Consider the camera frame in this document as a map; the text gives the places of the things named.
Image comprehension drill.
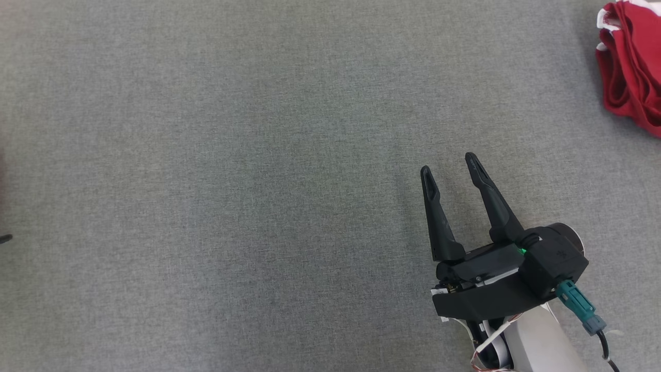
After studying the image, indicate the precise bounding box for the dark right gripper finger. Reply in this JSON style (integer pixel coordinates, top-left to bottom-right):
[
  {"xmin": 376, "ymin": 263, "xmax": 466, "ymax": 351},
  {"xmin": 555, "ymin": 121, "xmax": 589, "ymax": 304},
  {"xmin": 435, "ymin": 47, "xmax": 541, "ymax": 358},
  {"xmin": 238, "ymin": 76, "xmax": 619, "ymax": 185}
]
[
  {"xmin": 420, "ymin": 165, "xmax": 466, "ymax": 262},
  {"xmin": 465, "ymin": 152, "xmax": 526, "ymax": 244}
]

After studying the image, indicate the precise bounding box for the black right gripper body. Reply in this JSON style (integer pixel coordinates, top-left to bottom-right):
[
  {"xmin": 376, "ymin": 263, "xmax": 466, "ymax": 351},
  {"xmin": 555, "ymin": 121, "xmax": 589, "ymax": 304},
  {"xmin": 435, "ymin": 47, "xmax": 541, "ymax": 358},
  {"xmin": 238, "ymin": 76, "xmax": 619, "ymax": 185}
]
[{"xmin": 430, "ymin": 239, "xmax": 559, "ymax": 322}]

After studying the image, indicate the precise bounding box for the red shorts white hem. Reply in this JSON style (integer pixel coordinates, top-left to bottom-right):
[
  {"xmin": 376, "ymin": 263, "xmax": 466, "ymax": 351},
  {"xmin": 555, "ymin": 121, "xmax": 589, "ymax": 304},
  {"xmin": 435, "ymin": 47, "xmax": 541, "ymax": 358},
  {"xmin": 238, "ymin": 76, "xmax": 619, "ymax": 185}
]
[{"xmin": 595, "ymin": 0, "xmax": 661, "ymax": 138}]

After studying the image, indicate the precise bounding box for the white and red wire bundle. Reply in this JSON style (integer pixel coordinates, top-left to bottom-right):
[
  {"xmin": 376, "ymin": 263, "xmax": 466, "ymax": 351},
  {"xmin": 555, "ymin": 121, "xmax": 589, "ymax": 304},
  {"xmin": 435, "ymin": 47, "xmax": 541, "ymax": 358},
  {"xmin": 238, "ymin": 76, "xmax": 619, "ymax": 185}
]
[{"xmin": 469, "ymin": 314, "xmax": 523, "ymax": 372}]

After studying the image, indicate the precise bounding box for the teal cable connector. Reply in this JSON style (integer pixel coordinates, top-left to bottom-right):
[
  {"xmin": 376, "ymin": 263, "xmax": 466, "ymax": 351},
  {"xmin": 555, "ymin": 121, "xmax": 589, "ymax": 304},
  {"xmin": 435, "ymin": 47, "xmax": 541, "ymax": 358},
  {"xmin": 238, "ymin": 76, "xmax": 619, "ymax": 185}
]
[{"xmin": 556, "ymin": 280, "xmax": 607, "ymax": 336}]

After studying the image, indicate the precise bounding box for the thin black cable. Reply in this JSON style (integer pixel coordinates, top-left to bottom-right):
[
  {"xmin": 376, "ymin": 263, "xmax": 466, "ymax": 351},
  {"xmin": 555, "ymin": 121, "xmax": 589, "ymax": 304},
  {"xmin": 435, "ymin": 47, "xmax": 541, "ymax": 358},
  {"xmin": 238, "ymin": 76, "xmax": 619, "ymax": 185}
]
[{"xmin": 596, "ymin": 331, "xmax": 621, "ymax": 372}]

